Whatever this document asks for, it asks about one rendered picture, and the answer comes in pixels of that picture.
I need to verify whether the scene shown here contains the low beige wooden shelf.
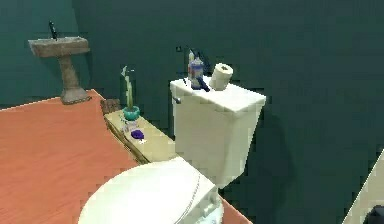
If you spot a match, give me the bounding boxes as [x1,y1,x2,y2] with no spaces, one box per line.
[103,109,179,166]

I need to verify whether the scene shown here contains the brown woven basket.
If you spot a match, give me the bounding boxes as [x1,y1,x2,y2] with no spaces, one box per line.
[100,98,122,116]

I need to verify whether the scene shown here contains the beige counter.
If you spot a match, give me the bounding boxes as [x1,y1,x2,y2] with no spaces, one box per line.
[342,149,384,224]

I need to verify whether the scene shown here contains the purple soap bar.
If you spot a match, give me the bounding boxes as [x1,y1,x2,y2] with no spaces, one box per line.
[130,129,146,141]

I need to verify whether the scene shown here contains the blue white spray bottle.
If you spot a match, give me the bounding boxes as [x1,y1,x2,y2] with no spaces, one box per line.
[187,49,212,93]

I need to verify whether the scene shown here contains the white toilet paper roll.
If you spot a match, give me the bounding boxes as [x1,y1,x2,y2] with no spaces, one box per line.
[208,62,234,92]

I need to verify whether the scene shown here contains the brown stone pedestal sink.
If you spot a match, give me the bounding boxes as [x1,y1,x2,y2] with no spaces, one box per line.
[27,36,92,106]

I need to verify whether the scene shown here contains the black object on counter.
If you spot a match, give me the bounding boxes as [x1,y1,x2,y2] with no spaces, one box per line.
[363,205,384,224]

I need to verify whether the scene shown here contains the plant in teal pot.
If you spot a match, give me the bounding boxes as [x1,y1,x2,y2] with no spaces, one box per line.
[120,65,141,122]

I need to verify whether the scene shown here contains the clear glass cup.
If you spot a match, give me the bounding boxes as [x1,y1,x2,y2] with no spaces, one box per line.
[121,119,138,134]

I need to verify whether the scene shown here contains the black sink faucet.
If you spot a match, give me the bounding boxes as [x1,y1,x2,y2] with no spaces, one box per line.
[48,20,59,42]

